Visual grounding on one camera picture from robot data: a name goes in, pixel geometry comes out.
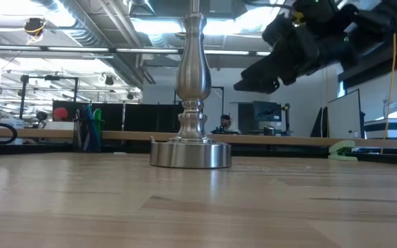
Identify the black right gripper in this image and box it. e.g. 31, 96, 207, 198
232, 0, 361, 94

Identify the brushed metal lamp base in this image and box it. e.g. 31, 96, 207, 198
149, 0, 233, 170

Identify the black computer monitor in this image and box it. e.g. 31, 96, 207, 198
252, 100, 283, 123

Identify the person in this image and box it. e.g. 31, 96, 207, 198
218, 114, 242, 136

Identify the tan wooden desk top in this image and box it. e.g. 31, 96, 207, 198
0, 127, 397, 149

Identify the white board on stand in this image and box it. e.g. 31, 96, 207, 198
326, 89, 365, 140

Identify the light green stapler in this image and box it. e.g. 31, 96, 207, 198
327, 140, 358, 163

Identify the red round object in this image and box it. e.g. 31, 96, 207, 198
52, 107, 70, 122

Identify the black hanging ceiling device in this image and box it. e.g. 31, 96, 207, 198
23, 17, 47, 36

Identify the yellow cable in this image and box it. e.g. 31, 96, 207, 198
380, 32, 397, 155

